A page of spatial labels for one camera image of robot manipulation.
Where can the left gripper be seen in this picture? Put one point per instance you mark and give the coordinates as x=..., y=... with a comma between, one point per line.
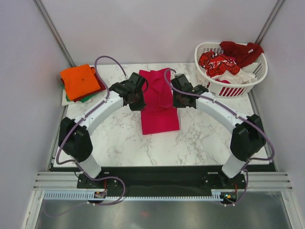
x=140, y=106

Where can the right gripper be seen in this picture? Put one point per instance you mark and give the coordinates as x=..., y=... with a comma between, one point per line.
x=176, y=103

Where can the pink t-shirt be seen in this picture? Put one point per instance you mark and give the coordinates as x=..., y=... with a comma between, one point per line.
x=159, y=114

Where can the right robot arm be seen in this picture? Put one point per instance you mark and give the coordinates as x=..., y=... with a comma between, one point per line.
x=247, y=138

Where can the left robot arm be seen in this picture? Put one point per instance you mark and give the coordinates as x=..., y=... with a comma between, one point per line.
x=75, y=134

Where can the folded dark red t-shirt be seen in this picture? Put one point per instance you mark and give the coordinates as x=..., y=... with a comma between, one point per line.
x=100, y=82

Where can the white laundry basket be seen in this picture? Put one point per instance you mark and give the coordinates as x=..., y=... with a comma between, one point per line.
x=259, y=67

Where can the red patterned white t-shirt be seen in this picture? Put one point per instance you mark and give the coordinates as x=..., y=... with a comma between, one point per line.
x=224, y=69

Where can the folded orange t-shirt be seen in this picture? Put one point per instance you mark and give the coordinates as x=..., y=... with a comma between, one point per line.
x=76, y=73

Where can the folded green t-shirt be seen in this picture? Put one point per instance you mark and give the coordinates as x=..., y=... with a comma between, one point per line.
x=70, y=88

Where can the dark red t-shirt in basket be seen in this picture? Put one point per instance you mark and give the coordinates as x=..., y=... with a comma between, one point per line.
x=243, y=55

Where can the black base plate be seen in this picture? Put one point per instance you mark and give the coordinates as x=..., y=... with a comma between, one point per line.
x=162, y=180

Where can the white slotted cable duct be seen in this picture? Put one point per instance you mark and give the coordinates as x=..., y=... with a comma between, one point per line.
x=95, y=196

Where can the aluminium frame rail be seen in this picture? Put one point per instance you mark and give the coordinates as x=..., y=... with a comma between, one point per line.
x=258, y=181

